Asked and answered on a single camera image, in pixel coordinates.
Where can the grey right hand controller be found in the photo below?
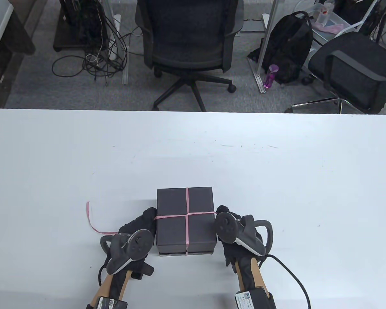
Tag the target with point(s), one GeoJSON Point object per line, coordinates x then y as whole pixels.
{"type": "Point", "coordinates": [226, 227]}

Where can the clear plastic bin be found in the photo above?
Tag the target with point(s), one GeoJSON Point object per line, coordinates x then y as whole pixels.
{"type": "Point", "coordinates": [336, 21]}

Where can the dark desk with white top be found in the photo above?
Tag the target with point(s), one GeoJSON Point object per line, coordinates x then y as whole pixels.
{"type": "Point", "coordinates": [16, 35]}

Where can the person's left hand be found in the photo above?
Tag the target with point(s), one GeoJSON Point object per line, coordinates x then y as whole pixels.
{"type": "Point", "coordinates": [141, 222]}

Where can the grey left hand controller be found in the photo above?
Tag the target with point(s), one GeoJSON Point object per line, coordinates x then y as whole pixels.
{"type": "Point", "coordinates": [138, 243]}

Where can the white power strip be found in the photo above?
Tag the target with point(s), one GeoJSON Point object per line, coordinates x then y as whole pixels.
{"type": "Point", "coordinates": [117, 20]}

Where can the black gift box base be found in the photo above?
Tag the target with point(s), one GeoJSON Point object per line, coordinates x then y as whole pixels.
{"type": "Point", "coordinates": [173, 250]}

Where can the black mesh office chair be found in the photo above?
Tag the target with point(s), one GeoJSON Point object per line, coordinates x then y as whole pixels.
{"type": "Point", "coordinates": [186, 38]}

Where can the grey hand controller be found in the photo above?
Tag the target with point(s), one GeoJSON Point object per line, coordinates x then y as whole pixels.
{"type": "Point", "coordinates": [138, 243]}
{"type": "Point", "coordinates": [226, 227]}

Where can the purple water bottle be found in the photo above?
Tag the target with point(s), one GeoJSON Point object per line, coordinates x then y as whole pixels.
{"type": "Point", "coordinates": [271, 77]}

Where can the person's left forearm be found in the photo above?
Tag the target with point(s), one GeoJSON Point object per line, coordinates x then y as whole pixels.
{"type": "Point", "coordinates": [106, 286]}

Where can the black gift box lid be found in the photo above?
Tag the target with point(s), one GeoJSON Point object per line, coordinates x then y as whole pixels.
{"type": "Point", "coordinates": [172, 201]}

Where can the pink cloth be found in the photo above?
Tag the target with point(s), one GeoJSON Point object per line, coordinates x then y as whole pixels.
{"type": "Point", "coordinates": [331, 28]}

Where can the white desk leg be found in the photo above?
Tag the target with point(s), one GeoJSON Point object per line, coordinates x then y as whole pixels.
{"type": "Point", "coordinates": [125, 75]}
{"type": "Point", "coordinates": [270, 22]}

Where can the person's right forearm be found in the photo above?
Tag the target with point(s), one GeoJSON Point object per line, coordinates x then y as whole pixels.
{"type": "Point", "coordinates": [255, 273]}

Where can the black left wrist bracket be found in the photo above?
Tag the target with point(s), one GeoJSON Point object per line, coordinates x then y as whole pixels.
{"type": "Point", "coordinates": [143, 270]}

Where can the black chair with chrome base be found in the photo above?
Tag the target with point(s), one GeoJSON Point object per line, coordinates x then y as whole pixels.
{"type": "Point", "coordinates": [350, 64]}

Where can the black computer tower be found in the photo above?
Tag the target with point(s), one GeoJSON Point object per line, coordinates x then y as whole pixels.
{"type": "Point", "coordinates": [74, 32]}

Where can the black backpack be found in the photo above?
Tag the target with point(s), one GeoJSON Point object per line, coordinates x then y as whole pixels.
{"type": "Point", "coordinates": [289, 45]}

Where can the person's right hand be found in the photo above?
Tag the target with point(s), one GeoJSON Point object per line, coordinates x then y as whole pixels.
{"type": "Point", "coordinates": [226, 254]}

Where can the pink bow ribbon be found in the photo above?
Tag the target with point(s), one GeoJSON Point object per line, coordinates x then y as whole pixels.
{"type": "Point", "coordinates": [187, 199]}

